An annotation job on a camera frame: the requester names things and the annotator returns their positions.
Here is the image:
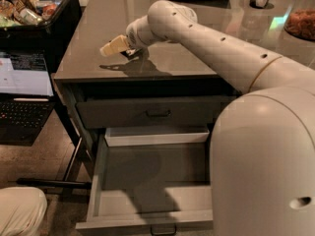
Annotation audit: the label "black bin of snacks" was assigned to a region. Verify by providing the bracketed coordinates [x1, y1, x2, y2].
[0, 0, 83, 72]

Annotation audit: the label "black rxbar chocolate wrapper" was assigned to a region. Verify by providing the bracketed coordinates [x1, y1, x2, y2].
[121, 48, 140, 58]

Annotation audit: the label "open grey middle drawer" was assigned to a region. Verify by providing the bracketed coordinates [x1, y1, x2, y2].
[76, 136, 213, 236]

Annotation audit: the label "black laptop stand frame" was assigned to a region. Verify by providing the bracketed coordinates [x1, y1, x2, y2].
[16, 95, 93, 190]

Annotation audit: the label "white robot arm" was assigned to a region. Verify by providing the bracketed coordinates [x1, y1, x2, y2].
[100, 0, 315, 236]

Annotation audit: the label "person's knee beige trousers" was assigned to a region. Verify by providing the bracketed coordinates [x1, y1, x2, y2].
[0, 187, 47, 236]

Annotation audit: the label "grey top drawer front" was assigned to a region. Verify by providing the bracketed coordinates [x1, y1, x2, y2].
[76, 95, 235, 129]

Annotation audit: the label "open black laptop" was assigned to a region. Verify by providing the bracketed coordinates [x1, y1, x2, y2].
[0, 51, 54, 146]

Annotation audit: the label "bowl of brown snacks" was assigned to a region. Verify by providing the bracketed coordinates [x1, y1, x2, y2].
[284, 9, 315, 40]

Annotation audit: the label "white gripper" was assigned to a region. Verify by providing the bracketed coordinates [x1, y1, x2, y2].
[99, 15, 164, 57]

